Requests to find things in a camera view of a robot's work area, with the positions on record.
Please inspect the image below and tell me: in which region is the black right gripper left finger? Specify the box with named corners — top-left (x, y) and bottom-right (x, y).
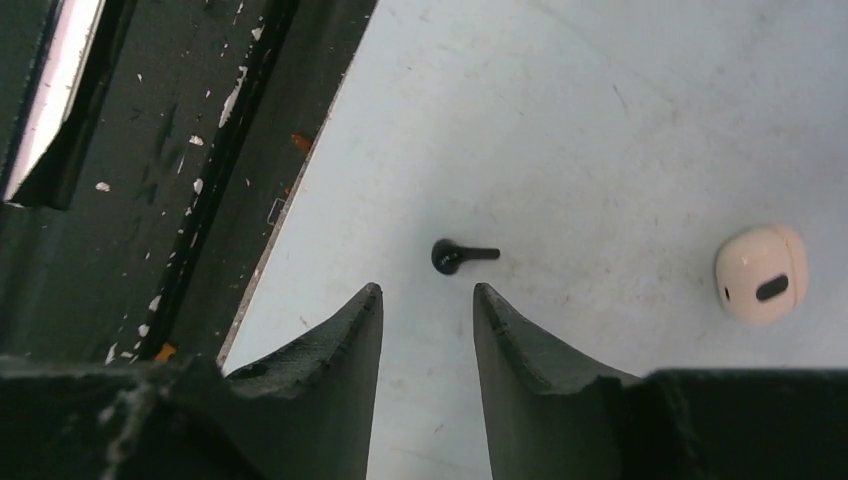
top-left (1, 283), bottom-right (383, 479)

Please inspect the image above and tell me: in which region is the white earbud charging case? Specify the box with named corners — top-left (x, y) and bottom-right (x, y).
top-left (715, 224), bottom-right (810, 326)

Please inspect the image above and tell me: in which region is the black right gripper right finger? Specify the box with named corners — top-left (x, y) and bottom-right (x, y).
top-left (473, 283), bottom-right (847, 479)

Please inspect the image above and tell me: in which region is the black earbud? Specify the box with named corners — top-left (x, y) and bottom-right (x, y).
top-left (431, 239), bottom-right (501, 276)

